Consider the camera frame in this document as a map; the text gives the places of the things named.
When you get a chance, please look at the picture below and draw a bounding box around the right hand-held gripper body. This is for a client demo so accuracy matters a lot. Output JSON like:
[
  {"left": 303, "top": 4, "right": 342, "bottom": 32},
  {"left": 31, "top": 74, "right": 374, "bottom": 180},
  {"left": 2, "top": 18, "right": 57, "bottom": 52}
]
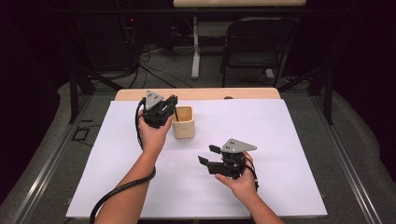
[{"left": 206, "top": 138, "right": 258, "bottom": 180}]

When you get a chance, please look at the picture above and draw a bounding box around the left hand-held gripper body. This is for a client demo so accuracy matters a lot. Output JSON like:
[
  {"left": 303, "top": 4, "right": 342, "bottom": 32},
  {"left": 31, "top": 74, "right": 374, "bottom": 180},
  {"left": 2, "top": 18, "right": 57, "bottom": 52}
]
[{"left": 141, "top": 90, "right": 176, "bottom": 130}]

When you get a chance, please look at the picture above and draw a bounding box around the cream square cup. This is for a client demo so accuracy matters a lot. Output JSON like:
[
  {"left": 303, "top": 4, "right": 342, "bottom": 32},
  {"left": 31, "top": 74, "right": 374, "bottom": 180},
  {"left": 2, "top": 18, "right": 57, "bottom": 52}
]
[{"left": 171, "top": 105, "right": 196, "bottom": 140}]

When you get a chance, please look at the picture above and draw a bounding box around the person's left hand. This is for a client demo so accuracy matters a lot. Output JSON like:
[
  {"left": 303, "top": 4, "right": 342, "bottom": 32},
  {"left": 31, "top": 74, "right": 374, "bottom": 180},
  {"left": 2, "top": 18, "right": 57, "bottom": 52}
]
[{"left": 137, "top": 111, "right": 174, "bottom": 156}]

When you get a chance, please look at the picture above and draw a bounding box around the person's right hand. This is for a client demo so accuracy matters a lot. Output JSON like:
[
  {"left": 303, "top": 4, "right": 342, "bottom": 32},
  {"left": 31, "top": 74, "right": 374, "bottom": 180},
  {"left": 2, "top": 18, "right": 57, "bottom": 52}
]
[{"left": 214, "top": 151, "right": 260, "bottom": 204}]

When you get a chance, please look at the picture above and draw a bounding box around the white table cover sheet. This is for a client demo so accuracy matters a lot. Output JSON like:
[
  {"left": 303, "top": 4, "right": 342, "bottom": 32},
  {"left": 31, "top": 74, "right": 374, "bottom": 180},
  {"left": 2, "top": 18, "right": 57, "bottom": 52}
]
[{"left": 65, "top": 98, "right": 328, "bottom": 219}]

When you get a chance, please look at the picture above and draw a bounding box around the white desk leg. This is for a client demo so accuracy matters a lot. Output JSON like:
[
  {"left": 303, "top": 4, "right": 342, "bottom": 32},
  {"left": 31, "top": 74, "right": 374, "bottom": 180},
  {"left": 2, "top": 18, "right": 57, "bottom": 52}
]
[{"left": 191, "top": 16, "right": 202, "bottom": 80}]

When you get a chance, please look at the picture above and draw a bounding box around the dark equipment cabinet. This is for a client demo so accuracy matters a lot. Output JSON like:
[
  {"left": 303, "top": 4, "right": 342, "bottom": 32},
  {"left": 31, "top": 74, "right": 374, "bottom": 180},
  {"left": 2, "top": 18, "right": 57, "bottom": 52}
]
[{"left": 78, "top": 13, "right": 139, "bottom": 71}]

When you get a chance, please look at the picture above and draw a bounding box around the black folding chair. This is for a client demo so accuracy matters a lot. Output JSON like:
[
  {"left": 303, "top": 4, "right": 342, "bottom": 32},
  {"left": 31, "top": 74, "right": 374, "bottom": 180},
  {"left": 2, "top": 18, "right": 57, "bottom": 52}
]
[{"left": 219, "top": 16, "right": 297, "bottom": 89}]

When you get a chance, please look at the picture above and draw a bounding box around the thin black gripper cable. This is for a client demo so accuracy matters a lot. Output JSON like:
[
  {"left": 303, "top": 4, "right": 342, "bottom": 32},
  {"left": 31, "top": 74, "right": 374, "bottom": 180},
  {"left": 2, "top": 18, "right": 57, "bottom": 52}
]
[{"left": 245, "top": 156, "right": 260, "bottom": 192}]

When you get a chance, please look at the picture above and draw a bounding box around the bundle of floor cables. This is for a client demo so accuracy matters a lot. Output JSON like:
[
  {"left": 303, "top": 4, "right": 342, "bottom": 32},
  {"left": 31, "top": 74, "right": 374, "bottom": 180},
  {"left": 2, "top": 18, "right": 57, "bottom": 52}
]
[{"left": 122, "top": 18, "right": 195, "bottom": 90}]

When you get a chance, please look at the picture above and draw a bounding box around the thick black gripper cable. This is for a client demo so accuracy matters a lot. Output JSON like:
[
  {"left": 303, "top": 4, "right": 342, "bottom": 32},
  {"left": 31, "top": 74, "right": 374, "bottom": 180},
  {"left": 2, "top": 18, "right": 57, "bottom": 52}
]
[{"left": 89, "top": 97, "right": 157, "bottom": 224}]

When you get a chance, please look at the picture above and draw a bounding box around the black metal frame stand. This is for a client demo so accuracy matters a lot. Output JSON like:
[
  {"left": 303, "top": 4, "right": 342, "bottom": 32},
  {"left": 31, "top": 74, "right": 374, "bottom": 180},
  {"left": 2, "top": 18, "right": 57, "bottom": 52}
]
[
  {"left": 276, "top": 65, "right": 334, "bottom": 126},
  {"left": 68, "top": 65, "right": 124, "bottom": 125}
]

